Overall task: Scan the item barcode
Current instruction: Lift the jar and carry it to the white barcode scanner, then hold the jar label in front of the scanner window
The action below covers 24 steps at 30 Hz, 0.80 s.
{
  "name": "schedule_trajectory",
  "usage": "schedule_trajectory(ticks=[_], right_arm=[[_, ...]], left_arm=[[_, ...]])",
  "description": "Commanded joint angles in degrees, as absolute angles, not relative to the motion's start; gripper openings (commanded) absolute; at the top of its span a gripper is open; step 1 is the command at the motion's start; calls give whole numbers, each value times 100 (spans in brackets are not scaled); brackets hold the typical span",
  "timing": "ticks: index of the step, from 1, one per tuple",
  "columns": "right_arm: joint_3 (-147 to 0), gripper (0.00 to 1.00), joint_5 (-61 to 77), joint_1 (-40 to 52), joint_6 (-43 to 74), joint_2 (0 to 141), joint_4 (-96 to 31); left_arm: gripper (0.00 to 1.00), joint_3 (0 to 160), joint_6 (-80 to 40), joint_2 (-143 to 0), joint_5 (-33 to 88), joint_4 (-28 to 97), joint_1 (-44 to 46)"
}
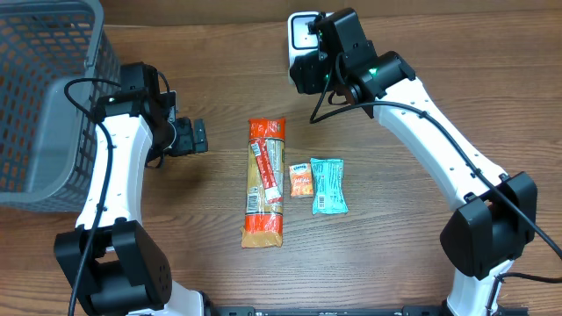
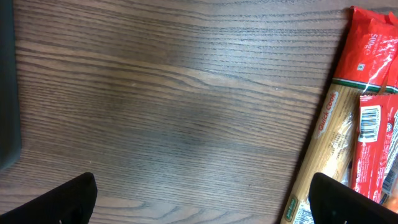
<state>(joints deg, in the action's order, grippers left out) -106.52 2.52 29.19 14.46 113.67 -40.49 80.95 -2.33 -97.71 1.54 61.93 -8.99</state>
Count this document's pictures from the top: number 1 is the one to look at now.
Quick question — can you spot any orange spaghetti packet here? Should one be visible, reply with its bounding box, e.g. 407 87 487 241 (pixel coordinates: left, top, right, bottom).
241 118 285 248

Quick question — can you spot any green wet wipes packet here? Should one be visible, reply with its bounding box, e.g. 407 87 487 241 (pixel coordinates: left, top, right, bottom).
310 158 349 215

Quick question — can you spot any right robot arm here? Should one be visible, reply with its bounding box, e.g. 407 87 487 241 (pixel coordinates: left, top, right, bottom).
287 8 537 315

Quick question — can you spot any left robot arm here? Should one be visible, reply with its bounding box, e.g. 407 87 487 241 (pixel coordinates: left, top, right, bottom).
54 62 217 315

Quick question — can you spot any white barcode scanner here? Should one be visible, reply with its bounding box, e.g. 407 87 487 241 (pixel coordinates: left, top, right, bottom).
287 11 323 68

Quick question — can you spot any grey plastic mesh basket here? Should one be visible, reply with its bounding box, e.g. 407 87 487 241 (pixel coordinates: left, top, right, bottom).
1 0 120 212

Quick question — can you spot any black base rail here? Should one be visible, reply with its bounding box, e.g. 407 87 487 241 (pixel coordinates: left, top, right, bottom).
210 305 530 316

